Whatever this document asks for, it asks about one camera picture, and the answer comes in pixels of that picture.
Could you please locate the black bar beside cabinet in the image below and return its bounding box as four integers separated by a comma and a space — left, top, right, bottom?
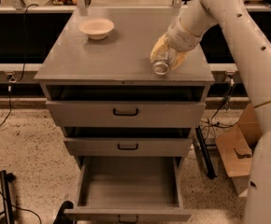
195, 127, 217, 179

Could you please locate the grey bottom drawer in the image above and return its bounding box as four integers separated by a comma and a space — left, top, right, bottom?
64, 157, 191, 224

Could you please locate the grey top drawer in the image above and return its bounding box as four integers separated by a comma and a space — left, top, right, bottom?
47, 86, 205, 128

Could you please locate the black stand lower left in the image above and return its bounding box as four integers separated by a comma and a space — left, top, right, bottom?
0, 170, 43, 224

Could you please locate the grey drawer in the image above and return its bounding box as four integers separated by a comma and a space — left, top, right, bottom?
64, 127, 192, 157
47, 86, 205, 128
64, 157, 191, 224

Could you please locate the white bowl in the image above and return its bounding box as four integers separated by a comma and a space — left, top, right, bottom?
78, 18, 114, 40

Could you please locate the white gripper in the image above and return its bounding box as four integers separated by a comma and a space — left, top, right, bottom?
150, 18, 202, 70

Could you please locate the cardboard box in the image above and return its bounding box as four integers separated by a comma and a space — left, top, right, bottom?
216, 104, 262, 197

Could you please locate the black cable left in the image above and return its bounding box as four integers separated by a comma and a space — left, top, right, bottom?
0, 3, 40, 139

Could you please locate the grey middle drawer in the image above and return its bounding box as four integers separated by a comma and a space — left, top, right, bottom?
64, 127, 192, 157

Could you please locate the grey drawer cabinet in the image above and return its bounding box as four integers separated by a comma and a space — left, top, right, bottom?
34, 7, 216, 165

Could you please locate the black cables right floor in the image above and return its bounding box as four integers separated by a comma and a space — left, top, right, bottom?
200, 77, 239, 142

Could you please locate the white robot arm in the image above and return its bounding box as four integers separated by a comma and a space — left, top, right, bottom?
150, 0, 271, 224

